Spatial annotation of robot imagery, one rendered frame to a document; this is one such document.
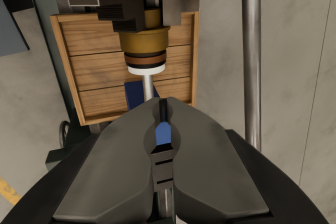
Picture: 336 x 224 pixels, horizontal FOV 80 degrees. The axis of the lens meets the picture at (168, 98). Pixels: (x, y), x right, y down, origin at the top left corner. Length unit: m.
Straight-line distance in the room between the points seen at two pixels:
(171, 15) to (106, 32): 0.25
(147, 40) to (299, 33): 1.92
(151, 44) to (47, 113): 1.45
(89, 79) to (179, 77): 0.26
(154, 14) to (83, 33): 0.27
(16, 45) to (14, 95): 0.97
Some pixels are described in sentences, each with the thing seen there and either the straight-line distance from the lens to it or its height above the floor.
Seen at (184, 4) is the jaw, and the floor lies 1.10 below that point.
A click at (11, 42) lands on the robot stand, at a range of 0.75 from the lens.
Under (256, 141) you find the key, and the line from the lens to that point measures 0.18.
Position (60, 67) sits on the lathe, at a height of 0.54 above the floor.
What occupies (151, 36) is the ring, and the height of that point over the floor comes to 1.12.
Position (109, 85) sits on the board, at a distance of 0.60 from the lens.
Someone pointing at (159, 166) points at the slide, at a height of 0.97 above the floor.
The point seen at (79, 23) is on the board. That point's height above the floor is 0.89.
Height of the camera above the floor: 1.44
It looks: 58 degrees down
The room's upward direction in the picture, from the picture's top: 149 degrees clockwise
